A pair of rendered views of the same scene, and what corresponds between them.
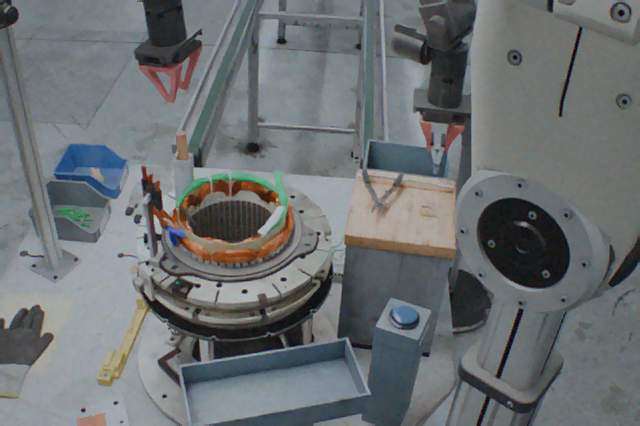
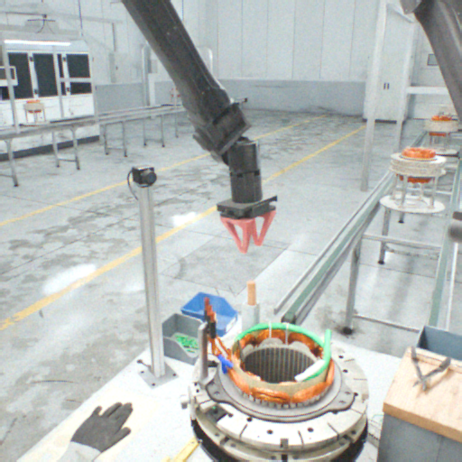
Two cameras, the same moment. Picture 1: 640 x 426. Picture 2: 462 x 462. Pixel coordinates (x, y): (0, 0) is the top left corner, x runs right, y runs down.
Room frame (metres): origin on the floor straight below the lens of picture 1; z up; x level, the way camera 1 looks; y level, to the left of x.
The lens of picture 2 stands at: (0.25, -0.08, 1.63)
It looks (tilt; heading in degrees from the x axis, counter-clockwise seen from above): 21 degrees down; 26
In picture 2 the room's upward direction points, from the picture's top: straight up
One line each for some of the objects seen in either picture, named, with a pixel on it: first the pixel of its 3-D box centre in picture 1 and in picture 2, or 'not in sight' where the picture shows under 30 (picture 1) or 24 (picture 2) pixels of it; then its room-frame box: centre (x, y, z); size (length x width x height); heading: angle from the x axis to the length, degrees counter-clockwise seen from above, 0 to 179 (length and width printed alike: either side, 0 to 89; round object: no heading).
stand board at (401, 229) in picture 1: (403, 211); (448, 393); (1.02, -0.15, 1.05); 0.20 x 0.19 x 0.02; 173
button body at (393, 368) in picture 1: (394, 369); not in sight; (0.78, -0.14, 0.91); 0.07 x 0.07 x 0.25; 68
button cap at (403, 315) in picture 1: (404, 315); not in sight; (0.78, -0.14, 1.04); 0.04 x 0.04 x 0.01
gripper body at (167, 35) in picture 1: (166, 27); (246, 189); (0.96, 0.24, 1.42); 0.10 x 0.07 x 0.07; 162
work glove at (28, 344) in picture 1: (15, 346); (97, 431); (0.86, 0.58, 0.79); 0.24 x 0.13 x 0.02; 178
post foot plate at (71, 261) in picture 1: (55, 263); (158, 374); (1.11, 0.58, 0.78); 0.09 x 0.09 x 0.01; 63
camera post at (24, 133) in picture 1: (29, 158); (152, 288); (1.11, 0.58, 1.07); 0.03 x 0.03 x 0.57; 63
